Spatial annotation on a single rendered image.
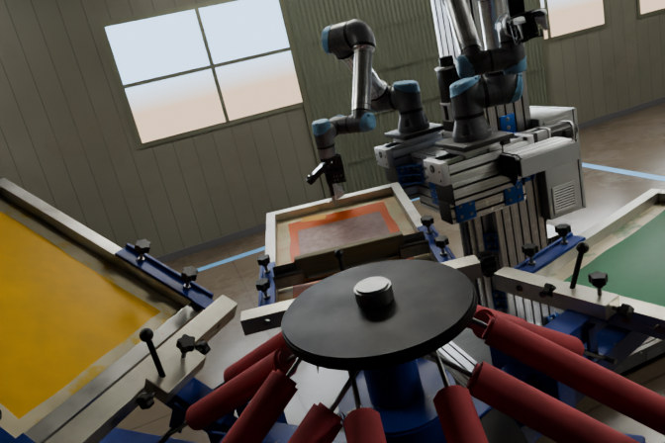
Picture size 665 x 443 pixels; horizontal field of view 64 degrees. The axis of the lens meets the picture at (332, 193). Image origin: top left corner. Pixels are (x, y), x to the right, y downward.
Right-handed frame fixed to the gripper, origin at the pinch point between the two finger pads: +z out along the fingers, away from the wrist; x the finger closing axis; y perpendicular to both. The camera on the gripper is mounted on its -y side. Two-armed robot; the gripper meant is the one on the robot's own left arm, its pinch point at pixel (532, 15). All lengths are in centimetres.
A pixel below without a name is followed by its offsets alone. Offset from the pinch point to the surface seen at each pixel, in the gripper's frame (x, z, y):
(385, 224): 61, -36, 56
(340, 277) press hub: 61, 67, 28
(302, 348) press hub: 65, 89, 27
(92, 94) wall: 309, -330, -53
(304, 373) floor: 141, -104, 150
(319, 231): 87, -40, 52
